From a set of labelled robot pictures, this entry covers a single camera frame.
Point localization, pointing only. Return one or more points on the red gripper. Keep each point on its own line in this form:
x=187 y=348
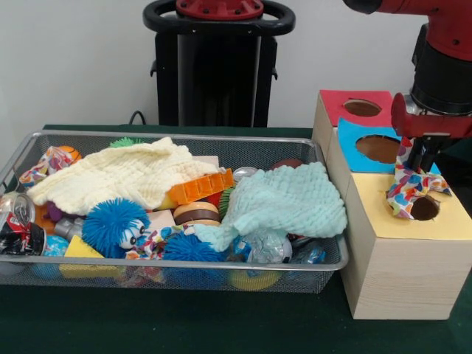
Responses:
x=431 y=125

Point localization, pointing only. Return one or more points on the polka-dot cloth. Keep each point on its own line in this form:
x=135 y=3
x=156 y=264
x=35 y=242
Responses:
x=405 y=188
x=44 y=166

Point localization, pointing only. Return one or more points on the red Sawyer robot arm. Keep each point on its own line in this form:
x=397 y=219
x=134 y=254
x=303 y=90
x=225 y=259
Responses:
x=446 y=73

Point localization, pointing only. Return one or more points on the wooden three-hole box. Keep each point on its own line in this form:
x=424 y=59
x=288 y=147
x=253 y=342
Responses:
x=402 y=258

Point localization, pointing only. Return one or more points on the shallow mesh bin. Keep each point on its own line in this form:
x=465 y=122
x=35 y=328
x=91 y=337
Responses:
x=258 y=155

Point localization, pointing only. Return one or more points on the mint green waffle cloth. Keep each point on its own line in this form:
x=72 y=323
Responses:
x=287 y=199

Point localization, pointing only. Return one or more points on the orange plastic toy block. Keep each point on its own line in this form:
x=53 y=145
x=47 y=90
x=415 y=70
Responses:
x=203 y=186

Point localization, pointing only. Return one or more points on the toy burger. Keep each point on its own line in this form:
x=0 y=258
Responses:
x=197 y=215

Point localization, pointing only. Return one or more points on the dark green table cloth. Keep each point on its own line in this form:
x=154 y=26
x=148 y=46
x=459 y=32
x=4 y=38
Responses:
x=221 y=324

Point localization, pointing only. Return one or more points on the green spiky ball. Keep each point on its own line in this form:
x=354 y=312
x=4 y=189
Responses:
x=121 y=142

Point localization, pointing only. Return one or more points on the cream waffle cloth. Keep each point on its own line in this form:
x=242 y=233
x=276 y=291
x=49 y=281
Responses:
x=110 y=173

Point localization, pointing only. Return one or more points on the blue spiky ball with eyes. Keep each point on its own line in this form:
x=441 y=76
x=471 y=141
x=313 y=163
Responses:
x=110 y=225

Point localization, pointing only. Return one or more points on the yellow foam wedge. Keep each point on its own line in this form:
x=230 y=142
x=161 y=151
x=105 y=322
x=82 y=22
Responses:
x=81 y=249

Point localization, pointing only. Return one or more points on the crushed soda can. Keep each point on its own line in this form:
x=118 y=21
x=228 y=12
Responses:
x=18 y=228

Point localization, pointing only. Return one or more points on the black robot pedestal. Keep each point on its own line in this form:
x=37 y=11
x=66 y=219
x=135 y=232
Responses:
x=217 y=73

